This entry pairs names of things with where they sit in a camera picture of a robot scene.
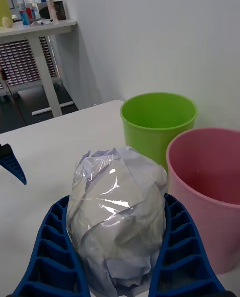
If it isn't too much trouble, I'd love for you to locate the plastic-wrapped paper ball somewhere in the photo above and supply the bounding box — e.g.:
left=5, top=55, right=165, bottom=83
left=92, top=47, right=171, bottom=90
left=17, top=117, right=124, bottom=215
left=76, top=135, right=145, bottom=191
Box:
left=66, top=146, right=169, bottom=297

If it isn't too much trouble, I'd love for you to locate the white desk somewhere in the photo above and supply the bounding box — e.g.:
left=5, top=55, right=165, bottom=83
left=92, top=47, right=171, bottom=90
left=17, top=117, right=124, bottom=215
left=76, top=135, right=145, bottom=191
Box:
left=0, top=19, right=78, bottom=118

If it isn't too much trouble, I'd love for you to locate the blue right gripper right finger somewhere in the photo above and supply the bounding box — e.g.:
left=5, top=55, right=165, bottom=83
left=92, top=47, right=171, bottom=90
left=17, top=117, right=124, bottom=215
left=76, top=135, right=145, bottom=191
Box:
left=148, top=193, right=227, bottom=297

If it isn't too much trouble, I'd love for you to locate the clear plastic bottle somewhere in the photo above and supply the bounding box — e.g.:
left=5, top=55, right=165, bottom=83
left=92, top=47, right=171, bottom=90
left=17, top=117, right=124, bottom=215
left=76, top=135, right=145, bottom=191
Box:
left=45, top=0, right=59, bottom=25

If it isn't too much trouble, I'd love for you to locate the blue can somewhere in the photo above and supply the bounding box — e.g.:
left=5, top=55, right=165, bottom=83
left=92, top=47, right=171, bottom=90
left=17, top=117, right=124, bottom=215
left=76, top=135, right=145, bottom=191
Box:
left=19, top=10, right=31, bottom=27

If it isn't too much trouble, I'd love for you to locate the dark drink bottle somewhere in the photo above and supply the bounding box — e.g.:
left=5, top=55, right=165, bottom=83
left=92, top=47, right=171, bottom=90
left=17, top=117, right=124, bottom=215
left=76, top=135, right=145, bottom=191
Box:
left=52, top=0, right=68, bottom=22

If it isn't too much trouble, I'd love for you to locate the small crumpled paper ball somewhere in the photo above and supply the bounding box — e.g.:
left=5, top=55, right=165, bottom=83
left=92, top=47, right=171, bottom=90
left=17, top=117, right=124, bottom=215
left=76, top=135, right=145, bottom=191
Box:
left=1, top=16, right=14, bottom=29

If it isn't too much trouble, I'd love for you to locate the green plastic bin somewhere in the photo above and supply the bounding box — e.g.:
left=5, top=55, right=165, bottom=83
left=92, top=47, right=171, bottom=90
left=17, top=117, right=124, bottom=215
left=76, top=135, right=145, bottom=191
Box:
left=119, top=92, right=199, bottom=175

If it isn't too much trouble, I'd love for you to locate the small-drawer storage cabinet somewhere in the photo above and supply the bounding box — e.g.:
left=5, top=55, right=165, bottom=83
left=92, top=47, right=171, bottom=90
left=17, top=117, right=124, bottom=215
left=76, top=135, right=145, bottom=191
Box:
left=0, top=35, right=63, bottom=103

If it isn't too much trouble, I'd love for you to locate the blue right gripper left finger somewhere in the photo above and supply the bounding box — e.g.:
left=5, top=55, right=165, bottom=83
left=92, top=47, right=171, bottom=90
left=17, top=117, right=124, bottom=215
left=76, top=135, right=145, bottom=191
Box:
left=12, top=194, right=92, bottom=297

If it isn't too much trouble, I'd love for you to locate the pink plastic bin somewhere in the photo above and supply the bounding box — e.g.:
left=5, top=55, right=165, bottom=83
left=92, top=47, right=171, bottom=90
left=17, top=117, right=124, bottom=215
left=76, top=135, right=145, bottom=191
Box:
left=166, top=127, right=240, bottom=275

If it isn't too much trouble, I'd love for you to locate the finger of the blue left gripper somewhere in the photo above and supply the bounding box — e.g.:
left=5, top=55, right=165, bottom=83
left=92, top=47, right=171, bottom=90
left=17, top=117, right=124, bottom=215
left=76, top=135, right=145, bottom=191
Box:
left=0, top=143, right=28, bottom=186

